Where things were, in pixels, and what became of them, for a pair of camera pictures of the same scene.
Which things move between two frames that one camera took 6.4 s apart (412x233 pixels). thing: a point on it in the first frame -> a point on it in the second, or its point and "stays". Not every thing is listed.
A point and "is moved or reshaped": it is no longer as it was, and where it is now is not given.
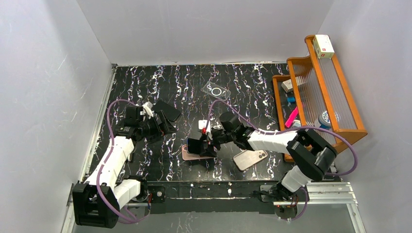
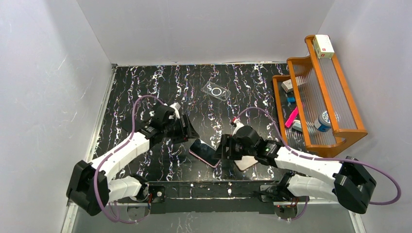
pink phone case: (186, 156) is moved or reshaped
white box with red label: (324, 46) stays
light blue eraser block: (297, 123) stays
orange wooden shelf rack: (316, 99) stays
